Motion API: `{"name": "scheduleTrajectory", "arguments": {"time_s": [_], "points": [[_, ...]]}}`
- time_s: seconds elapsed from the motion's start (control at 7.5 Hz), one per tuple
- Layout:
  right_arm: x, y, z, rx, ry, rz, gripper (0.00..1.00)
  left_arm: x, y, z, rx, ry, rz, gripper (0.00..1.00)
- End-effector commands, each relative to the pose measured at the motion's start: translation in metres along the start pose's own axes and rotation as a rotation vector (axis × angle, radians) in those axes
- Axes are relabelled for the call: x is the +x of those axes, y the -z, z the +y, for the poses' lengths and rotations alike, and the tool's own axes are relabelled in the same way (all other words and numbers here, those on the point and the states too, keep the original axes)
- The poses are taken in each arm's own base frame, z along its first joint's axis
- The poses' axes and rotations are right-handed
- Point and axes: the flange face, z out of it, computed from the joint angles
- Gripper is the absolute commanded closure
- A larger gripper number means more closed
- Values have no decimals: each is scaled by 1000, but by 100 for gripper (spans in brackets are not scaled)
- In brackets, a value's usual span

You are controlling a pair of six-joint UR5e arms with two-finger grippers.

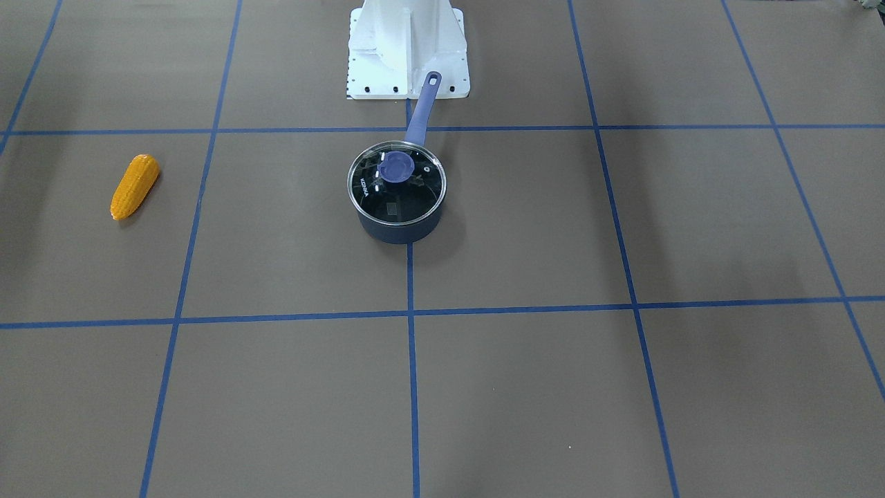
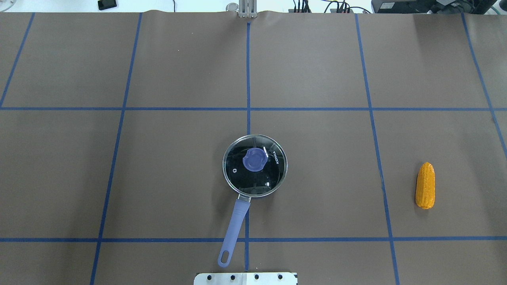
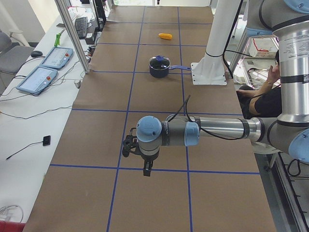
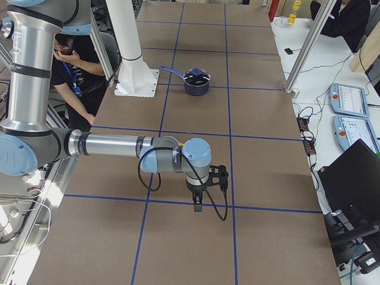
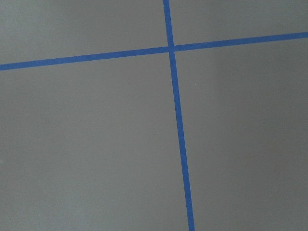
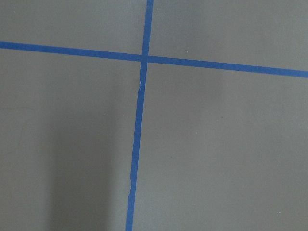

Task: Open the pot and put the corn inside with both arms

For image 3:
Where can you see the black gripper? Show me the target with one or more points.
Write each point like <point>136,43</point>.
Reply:
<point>147,160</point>

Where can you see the glass lid blue knob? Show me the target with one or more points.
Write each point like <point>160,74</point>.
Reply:
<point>159,62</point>

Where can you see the yellow corn cob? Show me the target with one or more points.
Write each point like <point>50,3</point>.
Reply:
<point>165,36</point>

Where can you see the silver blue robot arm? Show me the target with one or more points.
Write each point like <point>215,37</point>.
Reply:
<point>288,20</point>

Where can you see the dark blue saucepan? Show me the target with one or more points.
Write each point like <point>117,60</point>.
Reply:
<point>165,72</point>

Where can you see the small black square sensor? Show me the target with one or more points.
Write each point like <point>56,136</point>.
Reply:
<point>46,140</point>

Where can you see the seated person in black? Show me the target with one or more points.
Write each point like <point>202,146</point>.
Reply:
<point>264,102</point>

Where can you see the lower blue teach pendant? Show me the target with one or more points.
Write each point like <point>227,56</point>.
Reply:
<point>38,80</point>

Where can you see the blue teach pendant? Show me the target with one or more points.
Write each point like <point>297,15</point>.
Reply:
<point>38,80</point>
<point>57,58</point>

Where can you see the upper blue teach pendant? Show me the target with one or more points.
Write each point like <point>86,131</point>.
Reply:
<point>57,58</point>

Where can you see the black keyboard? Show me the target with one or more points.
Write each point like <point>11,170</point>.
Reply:
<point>81,26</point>

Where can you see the black computer mouse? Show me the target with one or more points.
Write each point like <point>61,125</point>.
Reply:
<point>36,53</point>

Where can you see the grey office chair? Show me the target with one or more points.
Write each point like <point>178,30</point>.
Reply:
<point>12,57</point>

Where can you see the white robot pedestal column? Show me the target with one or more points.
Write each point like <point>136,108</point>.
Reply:
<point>210,70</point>

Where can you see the aluminium frame post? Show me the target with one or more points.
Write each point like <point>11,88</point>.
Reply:
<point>61,5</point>

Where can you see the green handled tool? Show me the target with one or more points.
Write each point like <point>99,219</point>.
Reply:
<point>57,40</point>

